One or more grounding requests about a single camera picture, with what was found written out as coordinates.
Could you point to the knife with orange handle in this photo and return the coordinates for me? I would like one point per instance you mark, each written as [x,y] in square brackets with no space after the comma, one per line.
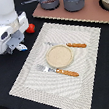
[68,44]

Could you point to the grey frying pan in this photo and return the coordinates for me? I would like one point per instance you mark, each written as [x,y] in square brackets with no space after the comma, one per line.
[49,4]

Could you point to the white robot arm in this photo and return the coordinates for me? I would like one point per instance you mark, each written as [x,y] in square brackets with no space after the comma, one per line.
[8,13]

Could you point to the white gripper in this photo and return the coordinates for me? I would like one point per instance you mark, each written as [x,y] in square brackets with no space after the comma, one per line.
[11,35]

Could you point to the pink wooden board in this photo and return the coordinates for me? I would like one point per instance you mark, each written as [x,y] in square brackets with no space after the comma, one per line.
[91,12]

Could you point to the red tomato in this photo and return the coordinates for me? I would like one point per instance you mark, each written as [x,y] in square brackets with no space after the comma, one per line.
[31,28]

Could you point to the white woven placemat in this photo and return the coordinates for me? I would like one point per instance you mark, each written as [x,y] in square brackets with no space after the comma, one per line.
[53,89]

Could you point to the white blue fish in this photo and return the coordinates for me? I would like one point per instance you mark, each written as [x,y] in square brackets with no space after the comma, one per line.
[21,47]

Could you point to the beige round plate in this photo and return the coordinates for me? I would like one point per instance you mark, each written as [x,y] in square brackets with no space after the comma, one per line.
[59,56]

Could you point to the fork with orange handle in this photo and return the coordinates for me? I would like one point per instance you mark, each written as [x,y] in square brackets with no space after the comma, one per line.
[48,69]

